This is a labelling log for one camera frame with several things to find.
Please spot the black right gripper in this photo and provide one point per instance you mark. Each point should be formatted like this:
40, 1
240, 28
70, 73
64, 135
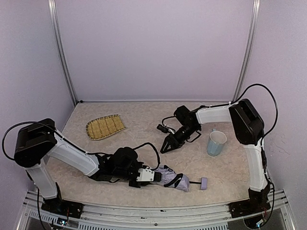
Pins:
174, 139

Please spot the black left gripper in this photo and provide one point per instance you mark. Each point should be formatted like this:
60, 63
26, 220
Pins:
134, 182

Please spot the lavender folding umbrella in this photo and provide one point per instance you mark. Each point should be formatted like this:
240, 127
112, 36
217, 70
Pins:
168, 178

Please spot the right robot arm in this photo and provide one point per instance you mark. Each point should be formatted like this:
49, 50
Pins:
249, 131

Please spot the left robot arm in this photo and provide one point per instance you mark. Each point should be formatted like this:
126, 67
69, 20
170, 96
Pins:
39, 139

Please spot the light blue mug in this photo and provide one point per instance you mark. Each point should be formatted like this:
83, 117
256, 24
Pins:
216, 142

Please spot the woven bamboo tray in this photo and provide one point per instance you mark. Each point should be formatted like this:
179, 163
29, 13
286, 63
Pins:
103, 127

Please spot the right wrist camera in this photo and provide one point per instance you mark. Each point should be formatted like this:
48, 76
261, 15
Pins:
165, 129

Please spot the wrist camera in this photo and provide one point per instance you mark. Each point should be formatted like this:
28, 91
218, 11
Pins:
165, 129
148, 176

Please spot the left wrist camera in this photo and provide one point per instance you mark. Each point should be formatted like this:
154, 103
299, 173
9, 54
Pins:
148, 176

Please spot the right aluminium corner post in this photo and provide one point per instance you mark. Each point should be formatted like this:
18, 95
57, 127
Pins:
248, 49

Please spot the aluminium corner post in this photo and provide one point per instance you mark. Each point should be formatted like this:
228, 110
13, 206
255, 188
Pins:
63, 61
248, 49

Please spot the left aluminium corner post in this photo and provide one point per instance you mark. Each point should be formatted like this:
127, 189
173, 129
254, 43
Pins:
63, 61

